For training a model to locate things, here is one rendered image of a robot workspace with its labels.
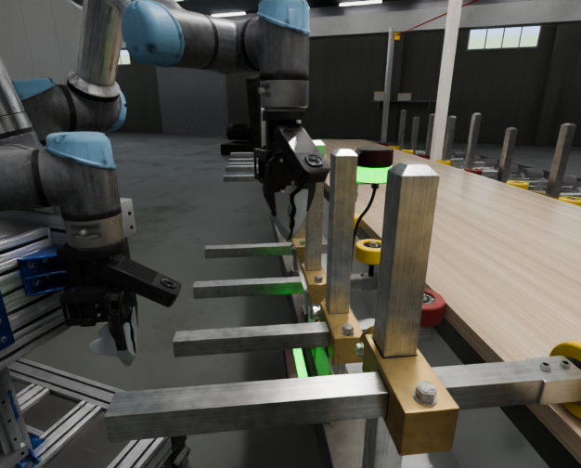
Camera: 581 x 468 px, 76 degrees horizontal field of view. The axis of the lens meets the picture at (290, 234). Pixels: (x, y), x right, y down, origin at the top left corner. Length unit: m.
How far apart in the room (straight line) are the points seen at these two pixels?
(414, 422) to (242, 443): 1.30
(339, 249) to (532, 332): 0.31
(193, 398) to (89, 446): 1.10
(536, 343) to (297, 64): 0.52
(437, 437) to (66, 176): 0.50
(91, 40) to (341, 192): 0.67
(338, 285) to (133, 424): 0.38
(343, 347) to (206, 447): 1.10
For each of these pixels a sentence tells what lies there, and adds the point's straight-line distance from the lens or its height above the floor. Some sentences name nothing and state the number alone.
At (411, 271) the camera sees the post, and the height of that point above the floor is 1.07.
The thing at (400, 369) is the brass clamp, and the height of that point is 0.97.
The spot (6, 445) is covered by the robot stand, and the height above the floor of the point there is 0.39.
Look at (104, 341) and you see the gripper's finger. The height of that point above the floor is 0.87.
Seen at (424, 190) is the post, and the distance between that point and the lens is 0.35.
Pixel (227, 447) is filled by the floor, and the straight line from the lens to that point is 1.63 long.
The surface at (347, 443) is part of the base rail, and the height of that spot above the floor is 0.70.
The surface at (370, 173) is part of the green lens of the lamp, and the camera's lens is 0.59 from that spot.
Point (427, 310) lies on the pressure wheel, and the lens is 0.65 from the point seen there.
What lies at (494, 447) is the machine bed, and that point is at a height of 0.73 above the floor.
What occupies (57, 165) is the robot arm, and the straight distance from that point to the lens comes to 0.55.
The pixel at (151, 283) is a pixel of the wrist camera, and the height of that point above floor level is 0.97.
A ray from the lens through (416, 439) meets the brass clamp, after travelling 0.39.
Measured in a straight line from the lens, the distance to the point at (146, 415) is 0.39.
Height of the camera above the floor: 1.22
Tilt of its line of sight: 19 degrees down
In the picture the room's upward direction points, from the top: straight up
